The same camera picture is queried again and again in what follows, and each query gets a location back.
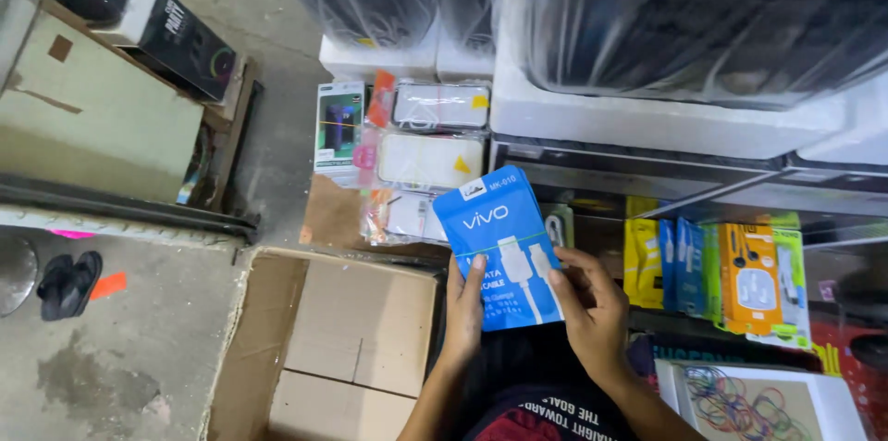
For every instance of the brown cardboard sheet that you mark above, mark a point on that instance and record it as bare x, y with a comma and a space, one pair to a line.
333, 215

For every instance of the orange paper scrap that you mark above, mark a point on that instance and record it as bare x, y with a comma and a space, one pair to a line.
109, 285

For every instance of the yellow accessory packets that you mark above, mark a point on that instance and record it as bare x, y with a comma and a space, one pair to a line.
642, 260

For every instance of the pink paper scrap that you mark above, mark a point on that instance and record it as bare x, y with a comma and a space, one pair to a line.
69, 234

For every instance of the large white foam block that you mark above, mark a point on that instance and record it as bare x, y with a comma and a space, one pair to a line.
645, 123

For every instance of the heap of coloured rubber bands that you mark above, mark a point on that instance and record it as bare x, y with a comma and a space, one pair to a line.
739, 403

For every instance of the dark printed flat box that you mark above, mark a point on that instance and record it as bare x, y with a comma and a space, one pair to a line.
721, 351

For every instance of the orange earphone box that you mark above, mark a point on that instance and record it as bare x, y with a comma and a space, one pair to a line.
750, 281

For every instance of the large plastic-wrapped black speaker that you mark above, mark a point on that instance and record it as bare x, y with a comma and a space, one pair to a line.
707, 17

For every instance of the person's black printed shirt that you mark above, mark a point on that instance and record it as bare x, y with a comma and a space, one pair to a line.
534, 392

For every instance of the green rubber band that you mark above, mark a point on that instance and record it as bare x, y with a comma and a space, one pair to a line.
506, 244

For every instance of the glass metal-framed showcase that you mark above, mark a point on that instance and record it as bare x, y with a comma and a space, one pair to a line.
694, 181

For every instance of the clear phone case packet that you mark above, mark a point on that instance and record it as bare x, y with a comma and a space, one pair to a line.
430, 160
440, 106

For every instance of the white shallow box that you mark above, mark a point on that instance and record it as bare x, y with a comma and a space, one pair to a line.
832, 399

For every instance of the open brown cardboard box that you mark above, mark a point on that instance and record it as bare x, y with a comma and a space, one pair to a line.
347, 351

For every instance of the white green screen protector box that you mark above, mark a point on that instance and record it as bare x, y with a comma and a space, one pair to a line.
338, 125

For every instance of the person's right hand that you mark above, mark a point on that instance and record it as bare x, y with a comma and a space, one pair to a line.
596, 316

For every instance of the black printed speaker box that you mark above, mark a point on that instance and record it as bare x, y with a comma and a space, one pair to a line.
180, 35

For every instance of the round metal stool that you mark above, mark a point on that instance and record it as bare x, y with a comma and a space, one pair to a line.
15, 274

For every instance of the person's left hand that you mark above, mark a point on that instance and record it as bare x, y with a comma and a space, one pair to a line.
463, 316

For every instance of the green accessory packet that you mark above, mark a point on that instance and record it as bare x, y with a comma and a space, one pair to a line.
712, 274

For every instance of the blue accessory packets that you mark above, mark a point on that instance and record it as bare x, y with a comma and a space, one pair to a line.
683, 267

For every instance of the pink small accessory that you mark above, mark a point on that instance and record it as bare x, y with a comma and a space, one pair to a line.
364, 156

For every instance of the white green charger packet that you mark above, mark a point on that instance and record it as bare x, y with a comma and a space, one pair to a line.
794, 288

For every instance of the orange small packet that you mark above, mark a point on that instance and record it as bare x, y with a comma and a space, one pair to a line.
381, 99

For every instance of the red printed sheet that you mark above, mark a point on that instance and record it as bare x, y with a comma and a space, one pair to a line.
857, 378

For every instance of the pair of black sandals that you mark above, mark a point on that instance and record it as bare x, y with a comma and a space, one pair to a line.
68, 285

